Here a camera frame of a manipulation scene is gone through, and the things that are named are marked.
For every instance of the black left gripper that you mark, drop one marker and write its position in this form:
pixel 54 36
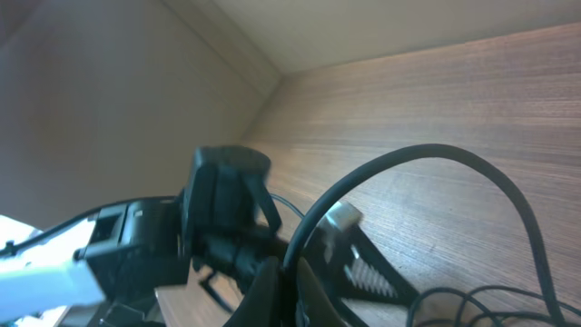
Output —
pixel 347 263

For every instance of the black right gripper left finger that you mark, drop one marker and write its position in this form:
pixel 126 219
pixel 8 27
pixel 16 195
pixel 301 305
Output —
pixel 261 306

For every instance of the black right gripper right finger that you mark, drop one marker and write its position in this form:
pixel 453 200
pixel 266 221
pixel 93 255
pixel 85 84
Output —
pixel 314 308

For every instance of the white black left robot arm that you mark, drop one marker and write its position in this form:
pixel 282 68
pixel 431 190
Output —
pixel 225 218

